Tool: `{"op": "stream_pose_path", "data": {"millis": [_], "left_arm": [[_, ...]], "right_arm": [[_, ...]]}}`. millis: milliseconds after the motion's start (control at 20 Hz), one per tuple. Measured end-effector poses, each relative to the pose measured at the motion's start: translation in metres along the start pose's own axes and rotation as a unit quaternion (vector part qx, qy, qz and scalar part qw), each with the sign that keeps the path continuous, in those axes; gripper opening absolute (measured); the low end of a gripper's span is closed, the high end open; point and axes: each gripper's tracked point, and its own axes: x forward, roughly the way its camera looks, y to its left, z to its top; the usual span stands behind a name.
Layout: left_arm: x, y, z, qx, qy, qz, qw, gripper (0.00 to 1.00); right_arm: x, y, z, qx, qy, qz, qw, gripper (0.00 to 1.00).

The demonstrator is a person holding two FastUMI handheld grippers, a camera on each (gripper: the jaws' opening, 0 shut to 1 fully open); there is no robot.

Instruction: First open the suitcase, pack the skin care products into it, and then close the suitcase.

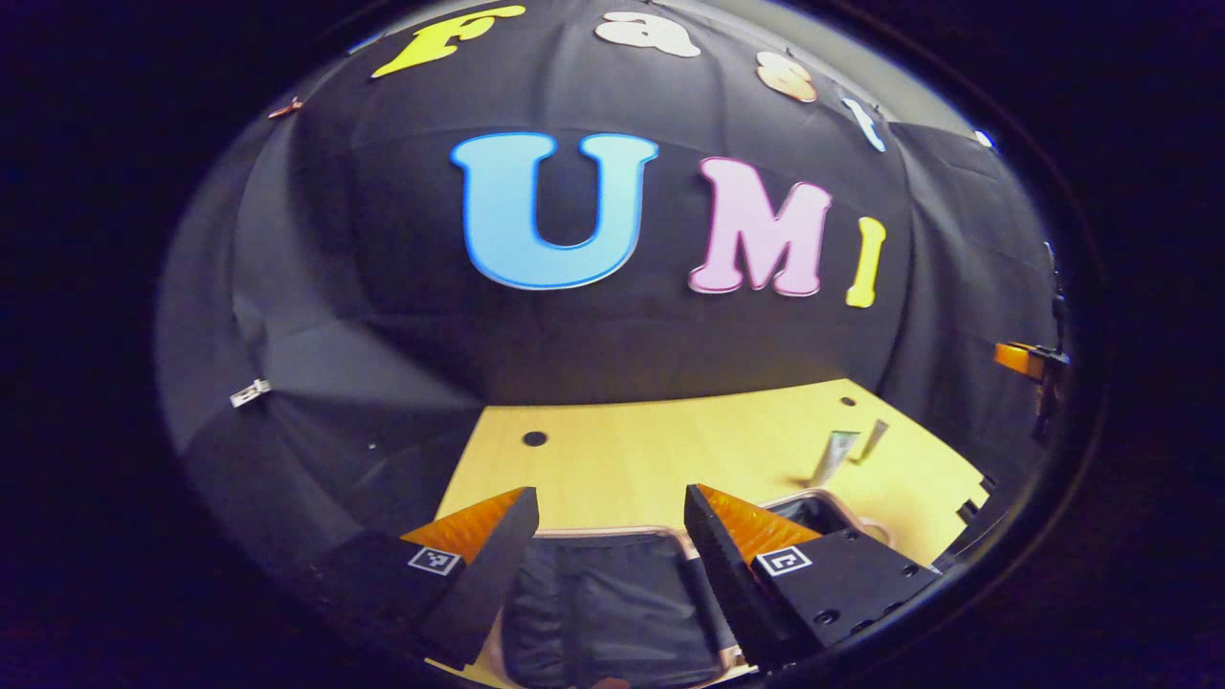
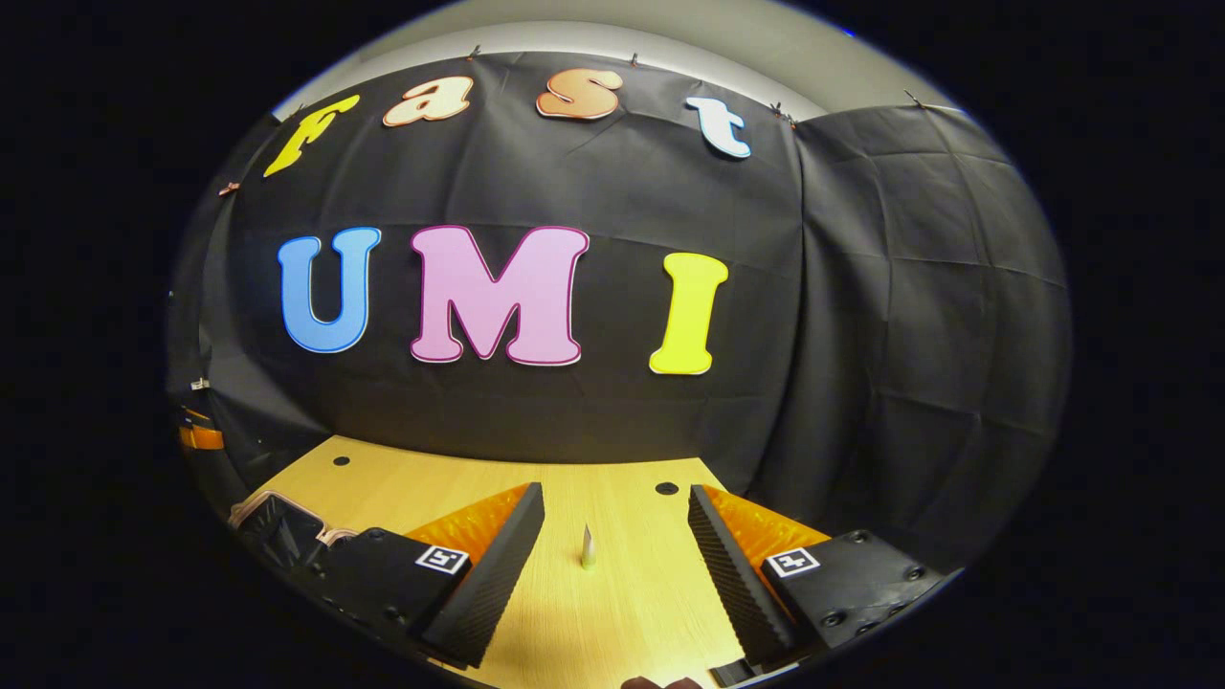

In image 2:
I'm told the black backdrop cloth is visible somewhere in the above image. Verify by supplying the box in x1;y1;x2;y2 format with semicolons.
167;50;1073;575

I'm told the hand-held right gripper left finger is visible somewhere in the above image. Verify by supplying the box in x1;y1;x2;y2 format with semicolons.
311;481;546;669

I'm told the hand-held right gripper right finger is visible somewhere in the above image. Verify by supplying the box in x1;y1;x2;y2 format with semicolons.
687;483;959;671

